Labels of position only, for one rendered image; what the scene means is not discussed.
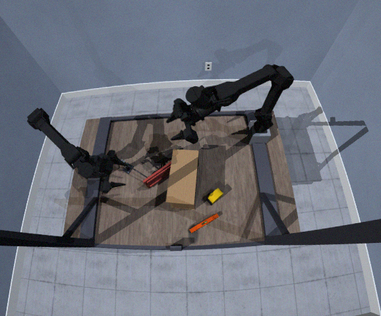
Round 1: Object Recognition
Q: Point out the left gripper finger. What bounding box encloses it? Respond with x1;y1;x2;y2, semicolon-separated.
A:
109;182;126;190
113;154;128;166

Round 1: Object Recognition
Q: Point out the orange spirit level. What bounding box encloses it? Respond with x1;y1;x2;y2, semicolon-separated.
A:
190;214;219;233

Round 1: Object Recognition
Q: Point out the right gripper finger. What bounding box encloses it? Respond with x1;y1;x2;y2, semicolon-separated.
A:
171;130;185;140
166;112;177;123

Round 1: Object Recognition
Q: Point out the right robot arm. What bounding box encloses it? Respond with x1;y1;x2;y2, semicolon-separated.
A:
173;65;294;133

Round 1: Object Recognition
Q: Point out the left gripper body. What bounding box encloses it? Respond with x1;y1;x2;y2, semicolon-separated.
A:
92;150;115;194

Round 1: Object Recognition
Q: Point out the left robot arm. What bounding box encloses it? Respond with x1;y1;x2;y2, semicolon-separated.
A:
27;108;113;177

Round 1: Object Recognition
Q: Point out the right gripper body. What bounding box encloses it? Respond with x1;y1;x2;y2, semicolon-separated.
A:
173;98;205;144

